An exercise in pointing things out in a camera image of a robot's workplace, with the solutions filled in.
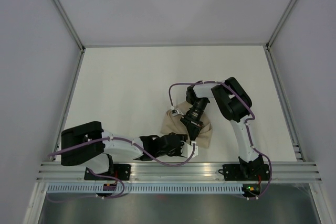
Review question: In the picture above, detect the aluminium frame post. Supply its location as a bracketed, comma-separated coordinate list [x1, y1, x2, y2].
[265, 0, 299, 50]
[51, 0, 85, 52]

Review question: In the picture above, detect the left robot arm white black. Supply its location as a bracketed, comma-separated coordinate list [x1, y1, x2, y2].
[61, 121, 193, 180]

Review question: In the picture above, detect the purple cable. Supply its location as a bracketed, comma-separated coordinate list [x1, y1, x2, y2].
[47, 136, 196, 204]
[167, 80, 272, 200]

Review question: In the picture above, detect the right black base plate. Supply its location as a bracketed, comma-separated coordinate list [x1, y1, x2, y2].
[218, 164, 271, 182]

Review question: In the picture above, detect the aluminium frame back bar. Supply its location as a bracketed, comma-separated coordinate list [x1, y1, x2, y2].
[84, 42, 268, 48]

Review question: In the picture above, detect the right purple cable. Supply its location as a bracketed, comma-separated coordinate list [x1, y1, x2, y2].
[167, 80, 272, 200]

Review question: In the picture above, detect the aluminium mounting rail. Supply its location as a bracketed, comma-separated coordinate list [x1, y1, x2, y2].
[35, 162, 322, 184]

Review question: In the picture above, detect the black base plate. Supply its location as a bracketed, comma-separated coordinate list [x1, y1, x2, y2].
[218, 164, 271, 182]
[84, 164, 131, 181]

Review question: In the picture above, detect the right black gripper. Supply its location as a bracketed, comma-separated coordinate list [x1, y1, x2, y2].
[181, 97, 208, 142]

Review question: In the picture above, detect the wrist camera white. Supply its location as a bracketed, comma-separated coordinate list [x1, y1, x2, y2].
[181, 141, 199, 158]
[171, 106, 183, 116]

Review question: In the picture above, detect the aluminium frame post right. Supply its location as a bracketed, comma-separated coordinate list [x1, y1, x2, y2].
[265, 0, 299, 50]

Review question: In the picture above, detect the aluminium frame right rail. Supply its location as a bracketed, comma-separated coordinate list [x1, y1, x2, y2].
[263, 44, 306, 162]

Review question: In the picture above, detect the white slotted cable duct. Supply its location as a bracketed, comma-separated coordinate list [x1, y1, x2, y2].
[47, 183, 244, 195]

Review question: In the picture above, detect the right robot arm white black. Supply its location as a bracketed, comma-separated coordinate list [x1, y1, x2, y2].
[180, 77, 264, 180]

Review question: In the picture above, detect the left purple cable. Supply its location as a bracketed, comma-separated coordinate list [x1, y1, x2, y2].
[47, 136, 196, 204]

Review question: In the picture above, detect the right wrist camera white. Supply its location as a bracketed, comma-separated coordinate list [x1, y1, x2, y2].
[171, 106, 183, 116]

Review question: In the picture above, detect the aluminium frame post left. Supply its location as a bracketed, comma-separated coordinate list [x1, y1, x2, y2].
[51, 0, 85, 52]

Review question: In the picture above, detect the beige cloth napkin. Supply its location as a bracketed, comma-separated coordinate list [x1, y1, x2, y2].
[161, 98, 213, 148]

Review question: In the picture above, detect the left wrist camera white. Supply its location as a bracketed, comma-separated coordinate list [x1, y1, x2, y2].
[181, 141, 199, 158]

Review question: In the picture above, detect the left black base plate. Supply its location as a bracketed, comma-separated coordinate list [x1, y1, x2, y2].
[84, 164, 131, 181]

